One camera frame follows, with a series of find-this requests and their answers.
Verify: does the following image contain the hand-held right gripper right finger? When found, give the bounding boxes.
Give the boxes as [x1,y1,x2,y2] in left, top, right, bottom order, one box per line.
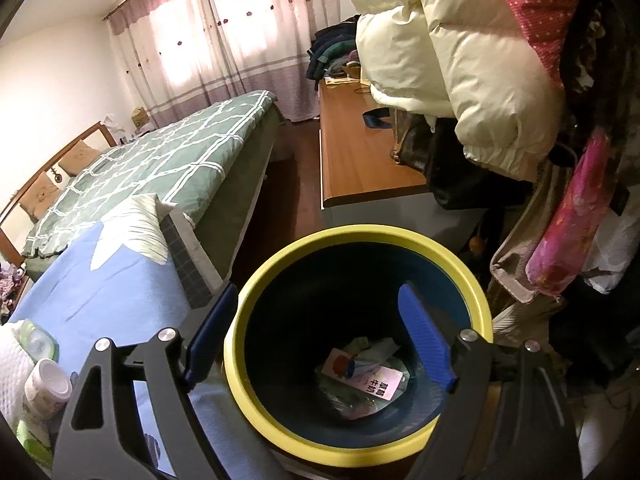
[397,282,584,480]

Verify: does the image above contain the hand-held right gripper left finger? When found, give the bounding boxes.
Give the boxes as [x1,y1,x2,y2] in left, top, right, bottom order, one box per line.
[52,283,239,480]

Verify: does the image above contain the yellow rimmed blue waste bin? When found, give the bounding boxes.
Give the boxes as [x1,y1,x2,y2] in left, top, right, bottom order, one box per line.
[222,225,496,463]

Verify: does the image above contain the crumpled pale wrapper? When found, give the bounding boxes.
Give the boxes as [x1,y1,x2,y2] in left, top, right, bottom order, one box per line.
[345,336,401,361]

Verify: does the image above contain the dark checked board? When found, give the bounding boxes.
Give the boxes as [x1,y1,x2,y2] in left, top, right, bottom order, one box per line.
[159,205,227,311]

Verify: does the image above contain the pink and white carton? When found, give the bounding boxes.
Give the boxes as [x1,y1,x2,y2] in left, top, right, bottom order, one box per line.
[319,347,410,418]

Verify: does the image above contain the pale patterned cloth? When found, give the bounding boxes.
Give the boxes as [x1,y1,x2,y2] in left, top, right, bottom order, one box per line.
[90,192,172,268]

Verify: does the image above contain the beige garment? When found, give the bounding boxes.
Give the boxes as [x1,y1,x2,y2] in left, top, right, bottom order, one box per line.
[489,160,568,307]

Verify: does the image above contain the green bed skirt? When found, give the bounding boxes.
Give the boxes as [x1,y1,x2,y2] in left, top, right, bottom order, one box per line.
[197,107,292,281]

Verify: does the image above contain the white plastic bottle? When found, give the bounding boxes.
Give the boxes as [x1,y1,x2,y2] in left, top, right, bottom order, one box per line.
[22,359,74,423]

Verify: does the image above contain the black bag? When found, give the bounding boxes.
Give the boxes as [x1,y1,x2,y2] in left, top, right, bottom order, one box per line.
[426,116,535,212]

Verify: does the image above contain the clear jar with green lid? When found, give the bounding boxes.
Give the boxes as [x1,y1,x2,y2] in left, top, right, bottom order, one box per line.
[16,320,61,362]

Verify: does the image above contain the bed with green checked quilt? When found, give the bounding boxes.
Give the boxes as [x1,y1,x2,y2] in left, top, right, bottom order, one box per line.
[24,90,279,263]

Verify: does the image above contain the pink floral cloth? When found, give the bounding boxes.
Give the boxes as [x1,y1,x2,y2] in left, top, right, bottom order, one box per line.
[526,129,622,302]

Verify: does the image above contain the wooden desk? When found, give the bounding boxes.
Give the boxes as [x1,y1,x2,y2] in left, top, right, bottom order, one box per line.
[317,77,493,233]

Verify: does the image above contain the brown patterned bag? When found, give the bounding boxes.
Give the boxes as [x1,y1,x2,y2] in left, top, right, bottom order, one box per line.
[391,109,437,167]

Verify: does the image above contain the white paper towel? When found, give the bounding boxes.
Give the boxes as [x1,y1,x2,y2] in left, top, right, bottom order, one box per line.
[0,327,37,428]

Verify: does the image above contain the purple floral clothes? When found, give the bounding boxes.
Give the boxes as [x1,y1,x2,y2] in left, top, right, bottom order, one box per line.
[0,259,27,322]

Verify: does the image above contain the brown pillow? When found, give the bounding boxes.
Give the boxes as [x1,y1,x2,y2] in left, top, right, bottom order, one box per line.
[19,172,64,222]
[59,140,107,177]

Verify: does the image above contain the wooden headboard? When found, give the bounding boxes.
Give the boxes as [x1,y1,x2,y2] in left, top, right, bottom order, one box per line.
[0,120,119,261]

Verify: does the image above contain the cream puffer jacket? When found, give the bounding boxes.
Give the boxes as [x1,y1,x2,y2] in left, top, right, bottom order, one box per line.
[344,0,567,182]

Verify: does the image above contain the pink and grey curtain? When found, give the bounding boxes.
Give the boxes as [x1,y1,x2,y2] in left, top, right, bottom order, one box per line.
[104,0,362,129]

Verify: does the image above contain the pile of dark clothes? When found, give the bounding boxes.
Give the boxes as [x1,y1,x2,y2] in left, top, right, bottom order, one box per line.
[305,15,363,82]

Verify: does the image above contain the red dotted cloth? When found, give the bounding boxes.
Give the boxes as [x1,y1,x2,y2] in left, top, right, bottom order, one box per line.
[484,0,587,77]

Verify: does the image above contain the dark hanging garment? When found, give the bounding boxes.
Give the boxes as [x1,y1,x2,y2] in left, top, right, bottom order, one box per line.
[559,0,640,98]

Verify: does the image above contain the blue strap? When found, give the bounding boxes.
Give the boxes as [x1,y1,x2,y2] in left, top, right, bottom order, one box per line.
[362,109,397,129]

